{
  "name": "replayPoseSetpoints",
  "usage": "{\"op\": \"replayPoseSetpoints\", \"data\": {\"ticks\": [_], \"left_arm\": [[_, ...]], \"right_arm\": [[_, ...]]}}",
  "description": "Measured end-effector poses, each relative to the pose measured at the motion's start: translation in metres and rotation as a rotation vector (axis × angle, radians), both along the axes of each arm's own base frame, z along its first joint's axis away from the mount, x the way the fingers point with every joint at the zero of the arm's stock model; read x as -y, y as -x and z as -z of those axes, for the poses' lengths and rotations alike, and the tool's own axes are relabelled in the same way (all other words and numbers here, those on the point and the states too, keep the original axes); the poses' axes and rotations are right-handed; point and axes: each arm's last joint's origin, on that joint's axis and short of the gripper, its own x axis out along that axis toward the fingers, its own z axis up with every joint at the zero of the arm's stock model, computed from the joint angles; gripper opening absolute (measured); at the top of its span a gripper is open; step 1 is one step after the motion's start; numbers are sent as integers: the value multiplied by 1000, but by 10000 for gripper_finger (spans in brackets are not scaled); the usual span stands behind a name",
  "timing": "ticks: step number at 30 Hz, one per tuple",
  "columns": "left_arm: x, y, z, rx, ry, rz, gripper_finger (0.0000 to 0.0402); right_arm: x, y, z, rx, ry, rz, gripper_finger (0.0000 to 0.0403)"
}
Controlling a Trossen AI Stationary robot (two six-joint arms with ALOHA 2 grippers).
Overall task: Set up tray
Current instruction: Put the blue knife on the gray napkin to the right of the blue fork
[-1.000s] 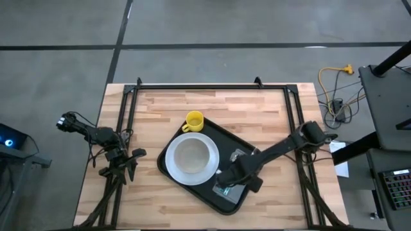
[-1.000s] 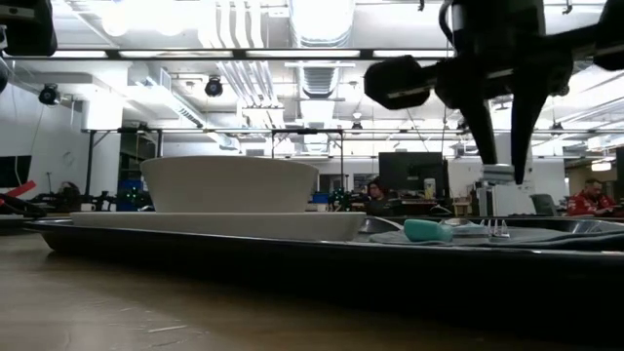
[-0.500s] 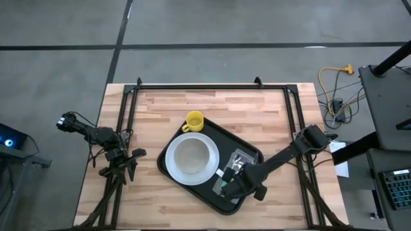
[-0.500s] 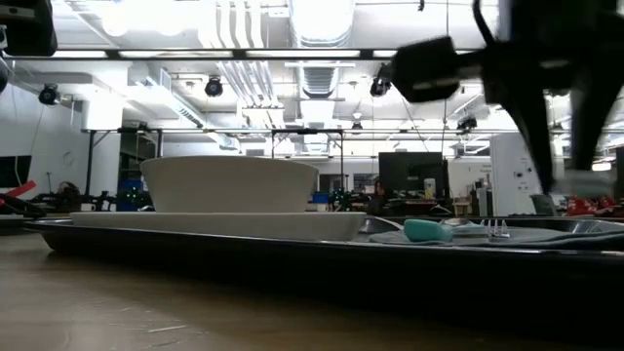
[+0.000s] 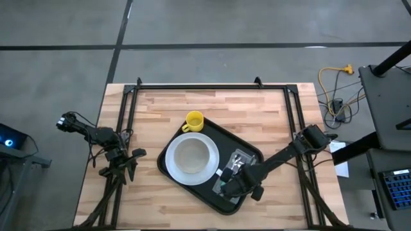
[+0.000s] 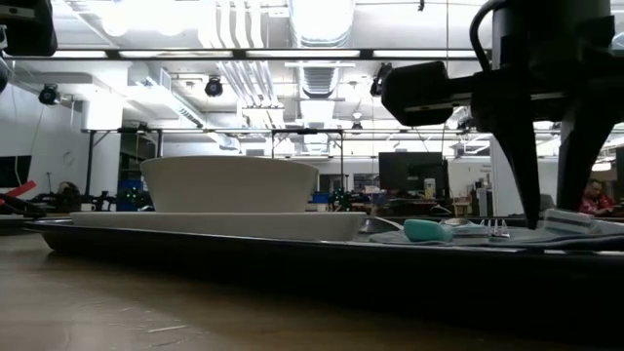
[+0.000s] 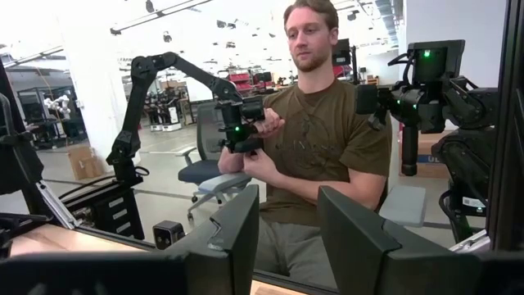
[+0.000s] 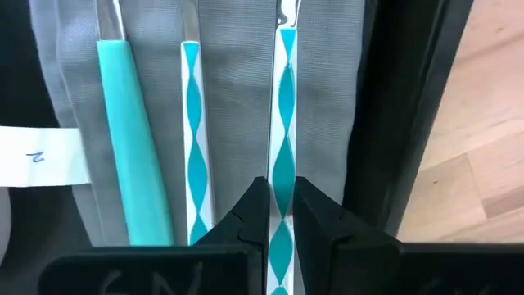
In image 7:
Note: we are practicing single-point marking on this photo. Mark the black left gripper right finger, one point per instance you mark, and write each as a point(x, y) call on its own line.
point(360, 254)

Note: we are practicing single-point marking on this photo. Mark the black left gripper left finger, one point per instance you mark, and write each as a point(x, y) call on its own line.
point(229, 246)

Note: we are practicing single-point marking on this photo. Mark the black leader arm base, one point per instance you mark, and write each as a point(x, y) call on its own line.
point(118, 213)

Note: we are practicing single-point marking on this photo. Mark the grey armrest office chair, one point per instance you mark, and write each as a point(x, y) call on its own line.
point(403, 205)

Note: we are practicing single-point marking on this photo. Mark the blue seat office chair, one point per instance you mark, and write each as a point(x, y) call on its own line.
point(196, 170)

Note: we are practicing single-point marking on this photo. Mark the person's left hand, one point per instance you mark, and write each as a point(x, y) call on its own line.
point(258, 164)

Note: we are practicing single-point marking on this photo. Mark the person's hand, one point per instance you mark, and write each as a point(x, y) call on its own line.
point(258, 164)
point(272, 123)

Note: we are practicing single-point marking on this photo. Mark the person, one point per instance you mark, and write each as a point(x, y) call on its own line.
point(319, 143)

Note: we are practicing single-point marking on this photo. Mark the person's right hand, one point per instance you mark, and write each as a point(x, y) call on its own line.
point(272, 123)

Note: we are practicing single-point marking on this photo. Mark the red shelf unit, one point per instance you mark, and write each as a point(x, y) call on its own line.
point(241, 82)

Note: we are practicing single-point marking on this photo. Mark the black computer monitor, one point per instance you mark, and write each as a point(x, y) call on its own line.
point(341, 51)

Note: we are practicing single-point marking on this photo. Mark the white humanoid robot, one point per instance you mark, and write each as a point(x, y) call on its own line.
point(61, 104)

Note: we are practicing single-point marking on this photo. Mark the black table-level camera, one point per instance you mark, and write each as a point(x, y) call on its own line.
point(168, 234)

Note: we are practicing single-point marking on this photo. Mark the black aluminium table frame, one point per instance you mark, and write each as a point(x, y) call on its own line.
point(507, 123)

